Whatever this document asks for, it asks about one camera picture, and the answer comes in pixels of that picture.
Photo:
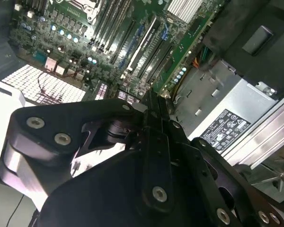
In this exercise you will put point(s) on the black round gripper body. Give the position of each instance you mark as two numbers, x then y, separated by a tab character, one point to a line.
104	196

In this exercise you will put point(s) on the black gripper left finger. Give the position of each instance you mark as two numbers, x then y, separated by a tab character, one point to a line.
61	113

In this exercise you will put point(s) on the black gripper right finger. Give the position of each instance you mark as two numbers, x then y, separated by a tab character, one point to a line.
201	165

